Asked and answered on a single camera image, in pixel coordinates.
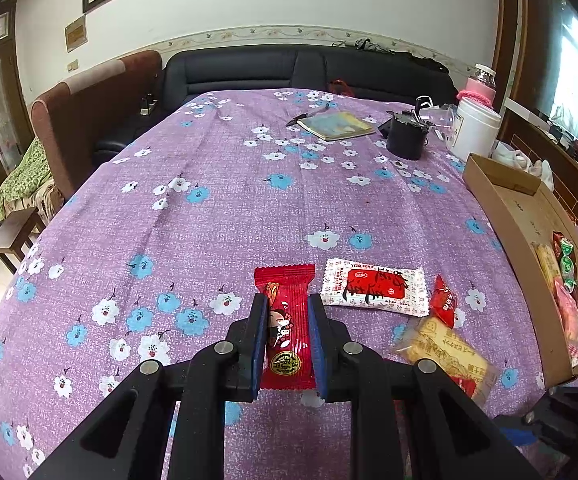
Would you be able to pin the black round container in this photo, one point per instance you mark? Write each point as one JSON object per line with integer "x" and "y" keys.
{"x": 406, "y": 135}

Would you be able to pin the long red snack packet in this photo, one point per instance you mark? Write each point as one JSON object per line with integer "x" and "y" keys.
{"x": 289, "y": 310}

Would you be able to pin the small red snack packet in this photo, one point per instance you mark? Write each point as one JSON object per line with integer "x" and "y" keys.
{"x": 444, "y": 300}

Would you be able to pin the pink snack packet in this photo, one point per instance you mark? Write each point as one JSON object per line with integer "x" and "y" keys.
{"x": 566, "y": 310}

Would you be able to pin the red bag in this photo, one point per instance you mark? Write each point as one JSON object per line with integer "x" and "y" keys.
{"x": 341, "y": 87}

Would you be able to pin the green cloth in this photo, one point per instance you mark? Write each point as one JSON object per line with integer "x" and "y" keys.
{"x": 24, "y": 175}

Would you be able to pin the shiny red snack packet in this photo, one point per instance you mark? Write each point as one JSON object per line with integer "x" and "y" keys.
{"x": 559, "y": 239}

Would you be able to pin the black clothes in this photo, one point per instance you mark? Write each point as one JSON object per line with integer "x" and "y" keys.
{"x": 419, "y": 60}

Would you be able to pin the brown armchair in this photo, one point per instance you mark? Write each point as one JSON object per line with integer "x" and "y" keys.
{"x": 94, "y": 105}

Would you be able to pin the small wall plaque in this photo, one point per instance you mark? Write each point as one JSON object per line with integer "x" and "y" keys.
{"x": 75, "y": 32}

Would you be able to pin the wooden partition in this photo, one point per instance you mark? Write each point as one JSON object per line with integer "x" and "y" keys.
{"x": 544, "y": 85}

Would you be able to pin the bottle with pink knitted sleeve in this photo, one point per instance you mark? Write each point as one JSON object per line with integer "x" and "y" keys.
{"x": 479, "y": 85}

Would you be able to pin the purple floral tablecloth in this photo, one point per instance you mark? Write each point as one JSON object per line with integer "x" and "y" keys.
{"x": 219, "y": 210}

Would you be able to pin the black leather sofa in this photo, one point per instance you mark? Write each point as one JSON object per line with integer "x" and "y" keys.
{"x": 294, "y": 72}

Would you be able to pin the yellow biscuit packet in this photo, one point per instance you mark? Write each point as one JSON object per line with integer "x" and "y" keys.
{"x": 544, "y": 265}
{"x": 444, "y": 350}

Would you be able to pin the green candy packet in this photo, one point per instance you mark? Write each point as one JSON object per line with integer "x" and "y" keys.
{"x": 567, "y": 260}

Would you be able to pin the white plastic jar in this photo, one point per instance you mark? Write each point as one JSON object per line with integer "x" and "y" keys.
{"x": 474, "y": 127}

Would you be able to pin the dark wooden stool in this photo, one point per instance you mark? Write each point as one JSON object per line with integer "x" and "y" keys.
{"x": 11, "y": 240}

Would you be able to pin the black pen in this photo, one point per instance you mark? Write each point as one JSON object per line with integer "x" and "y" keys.
{"x": 309, "y": 116}

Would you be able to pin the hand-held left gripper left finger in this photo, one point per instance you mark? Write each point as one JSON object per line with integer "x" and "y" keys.
{"x": 258, "y": 345}

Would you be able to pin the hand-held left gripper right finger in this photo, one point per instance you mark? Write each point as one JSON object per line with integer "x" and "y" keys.
{"x": 319, "y": 345}

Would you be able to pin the shallow cardboard box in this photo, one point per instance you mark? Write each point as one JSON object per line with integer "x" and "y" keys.
{"x": 519, "y": 220}

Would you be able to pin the white packet with red label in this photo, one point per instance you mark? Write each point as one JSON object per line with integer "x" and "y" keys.
{"x": 374, "y": 287}

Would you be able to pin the yellow notebook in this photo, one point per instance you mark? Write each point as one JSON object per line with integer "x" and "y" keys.
{"x": 336, "y": 125}

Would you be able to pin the white plastic bag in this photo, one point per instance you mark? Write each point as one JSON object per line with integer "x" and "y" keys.
{"x": 516, "y": 155}

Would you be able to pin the wall switch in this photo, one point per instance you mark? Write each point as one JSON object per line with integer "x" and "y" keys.
{"x": 71, "y": 65}

